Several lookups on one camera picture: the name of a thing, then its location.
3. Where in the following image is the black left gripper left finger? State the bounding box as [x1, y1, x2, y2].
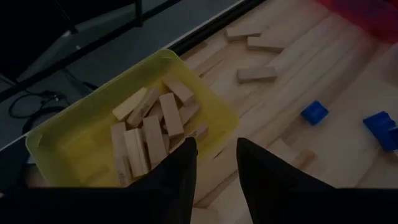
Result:
[124, 137, 198, 224]

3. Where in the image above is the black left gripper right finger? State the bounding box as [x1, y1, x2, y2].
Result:
[236, 138, 340, 224]

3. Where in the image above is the blue plastic brick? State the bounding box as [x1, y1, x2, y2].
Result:
[300, 100, 330, 126]
[363, 111, 396, 138]
[384, 126, 398, 152]

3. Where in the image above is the yellow translucent plastic bin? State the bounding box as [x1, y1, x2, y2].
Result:
[25, 49, 240, 188]

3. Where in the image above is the black folding screen panel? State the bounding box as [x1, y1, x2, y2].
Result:
[0, 0, 75, 85]

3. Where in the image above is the black floor cable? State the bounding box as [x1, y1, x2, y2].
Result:
[7, 90, 71, 134]

